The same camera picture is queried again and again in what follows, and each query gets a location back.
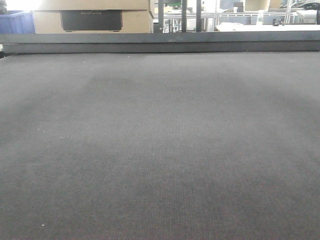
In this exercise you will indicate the black conveyor belt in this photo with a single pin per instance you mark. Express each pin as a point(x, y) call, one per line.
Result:
point(220, 146)

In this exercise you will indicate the white background table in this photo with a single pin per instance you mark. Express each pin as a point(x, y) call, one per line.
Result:
point(238, 27)

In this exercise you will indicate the cardboard box with black label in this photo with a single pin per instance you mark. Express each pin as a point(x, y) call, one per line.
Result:
point(94, 16)

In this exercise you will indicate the blue crate on side table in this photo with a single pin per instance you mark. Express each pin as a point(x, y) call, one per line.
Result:
point(17, 22)

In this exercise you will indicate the grey conveyor side rail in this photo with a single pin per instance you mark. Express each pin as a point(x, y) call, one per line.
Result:
point(143, 43)

